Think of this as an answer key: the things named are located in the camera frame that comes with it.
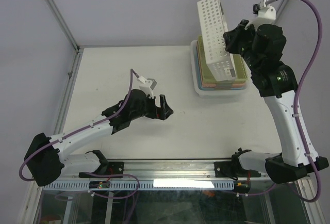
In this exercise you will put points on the green perforated basket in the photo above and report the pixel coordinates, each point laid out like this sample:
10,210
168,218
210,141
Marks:
206,75

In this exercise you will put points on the white perforated basket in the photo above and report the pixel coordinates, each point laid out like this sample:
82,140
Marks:
213,26

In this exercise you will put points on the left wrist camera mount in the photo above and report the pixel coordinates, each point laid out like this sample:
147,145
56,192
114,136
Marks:
147,85

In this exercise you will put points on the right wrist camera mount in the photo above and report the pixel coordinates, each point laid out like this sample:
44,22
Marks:
265,14

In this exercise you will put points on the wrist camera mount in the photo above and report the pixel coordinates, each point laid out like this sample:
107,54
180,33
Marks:
265,14
147,85

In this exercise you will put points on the white bottom basket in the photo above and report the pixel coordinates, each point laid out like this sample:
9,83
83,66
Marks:
198,84

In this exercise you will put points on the pink perforated basket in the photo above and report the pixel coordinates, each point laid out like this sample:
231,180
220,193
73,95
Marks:
221,84

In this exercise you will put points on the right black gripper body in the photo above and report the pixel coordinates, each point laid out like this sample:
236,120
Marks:
246,37

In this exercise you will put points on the white slotted cable duct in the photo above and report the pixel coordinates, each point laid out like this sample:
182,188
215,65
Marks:
130,185

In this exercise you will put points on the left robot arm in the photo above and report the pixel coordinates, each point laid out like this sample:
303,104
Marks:
49,158

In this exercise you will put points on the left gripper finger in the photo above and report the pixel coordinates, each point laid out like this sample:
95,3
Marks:
162,98
164,113

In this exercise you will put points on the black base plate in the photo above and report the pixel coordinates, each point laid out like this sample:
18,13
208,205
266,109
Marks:
113,168
225,169

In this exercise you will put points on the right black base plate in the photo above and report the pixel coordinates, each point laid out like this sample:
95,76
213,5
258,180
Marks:
225,169

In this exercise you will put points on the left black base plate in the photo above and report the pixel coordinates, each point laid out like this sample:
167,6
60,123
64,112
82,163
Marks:
113,168

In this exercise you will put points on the aluminium mounting rail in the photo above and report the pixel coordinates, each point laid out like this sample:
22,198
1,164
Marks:
150,169

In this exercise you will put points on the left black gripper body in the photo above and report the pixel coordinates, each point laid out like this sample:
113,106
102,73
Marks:
149,109

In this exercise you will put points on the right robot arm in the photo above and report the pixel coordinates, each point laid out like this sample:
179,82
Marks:
261,49

